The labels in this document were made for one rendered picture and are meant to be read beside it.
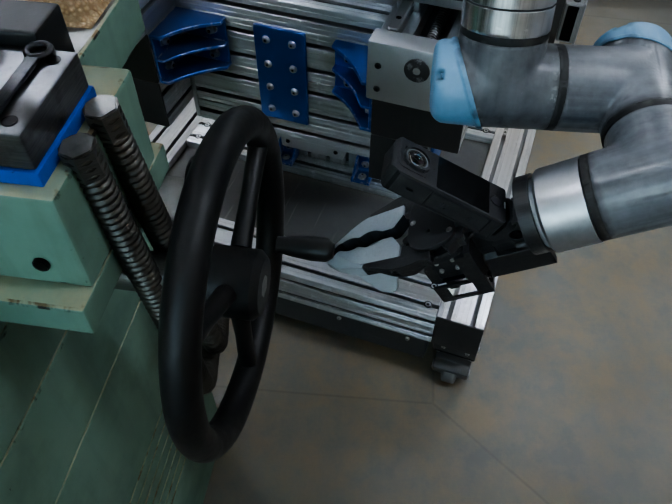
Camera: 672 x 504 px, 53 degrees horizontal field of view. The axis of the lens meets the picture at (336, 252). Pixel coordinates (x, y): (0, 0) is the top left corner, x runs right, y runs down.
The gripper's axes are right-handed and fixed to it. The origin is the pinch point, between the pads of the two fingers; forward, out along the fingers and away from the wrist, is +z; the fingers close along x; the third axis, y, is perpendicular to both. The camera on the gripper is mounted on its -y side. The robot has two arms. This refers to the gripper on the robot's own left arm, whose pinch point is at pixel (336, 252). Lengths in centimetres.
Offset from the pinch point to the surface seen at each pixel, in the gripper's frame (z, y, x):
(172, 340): -2.5, -17.5, -21.5
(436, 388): 25, 72, 26
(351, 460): 38, 64, 8
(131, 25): 14.2, -23.3, 17.4
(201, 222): -5.5, -20.7, -15.3
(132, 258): 5.1, -17.7, -12.8
